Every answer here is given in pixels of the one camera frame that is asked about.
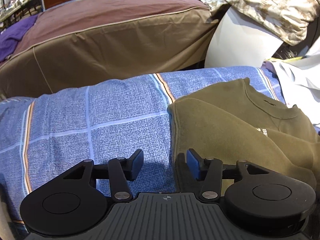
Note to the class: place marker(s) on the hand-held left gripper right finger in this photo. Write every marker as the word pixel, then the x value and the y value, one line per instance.
pixel 193 165

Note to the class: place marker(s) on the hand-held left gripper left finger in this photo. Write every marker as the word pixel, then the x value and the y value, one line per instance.
pixel 136 165

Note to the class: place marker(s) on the olive green sweatshirt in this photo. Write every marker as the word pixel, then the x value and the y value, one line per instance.
pixel 237 130

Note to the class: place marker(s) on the blue checkered blanket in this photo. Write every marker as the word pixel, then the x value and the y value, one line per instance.
pixel 87 130

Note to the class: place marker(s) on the brown covered bed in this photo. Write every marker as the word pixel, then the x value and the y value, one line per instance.
pixel 112 42

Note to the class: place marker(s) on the white rounded plastic chair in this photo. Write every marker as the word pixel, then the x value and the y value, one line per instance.
pixel 237 45

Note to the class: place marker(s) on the white cloth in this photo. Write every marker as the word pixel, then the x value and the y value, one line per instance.
pixel 300 80

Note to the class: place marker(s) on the yellow and black strip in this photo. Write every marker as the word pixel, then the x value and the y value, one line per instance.
pixel 296 58

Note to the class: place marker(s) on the camouflage cloth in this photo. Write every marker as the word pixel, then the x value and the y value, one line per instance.
pixel 262 2

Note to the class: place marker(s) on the purple cloth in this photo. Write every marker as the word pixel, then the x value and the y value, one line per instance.
pixel 15 35

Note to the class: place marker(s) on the cluttered black-legged tables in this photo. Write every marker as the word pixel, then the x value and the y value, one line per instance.
pixel 17 7

